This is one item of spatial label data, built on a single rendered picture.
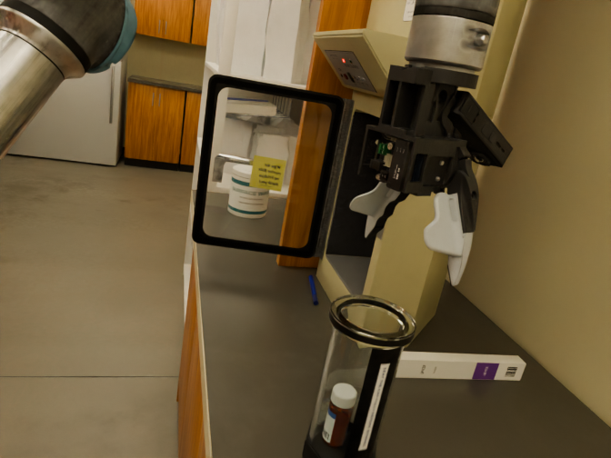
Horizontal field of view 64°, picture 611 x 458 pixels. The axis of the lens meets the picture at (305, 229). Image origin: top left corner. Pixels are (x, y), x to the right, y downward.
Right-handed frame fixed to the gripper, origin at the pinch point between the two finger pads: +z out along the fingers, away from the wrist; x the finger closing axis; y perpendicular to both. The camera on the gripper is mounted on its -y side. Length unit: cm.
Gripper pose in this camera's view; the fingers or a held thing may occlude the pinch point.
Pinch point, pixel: (411, 257)
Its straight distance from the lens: 55.9
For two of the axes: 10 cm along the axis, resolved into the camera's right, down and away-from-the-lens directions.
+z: -1.5, 9.4, 3.1
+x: 5.4, 3.4, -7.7
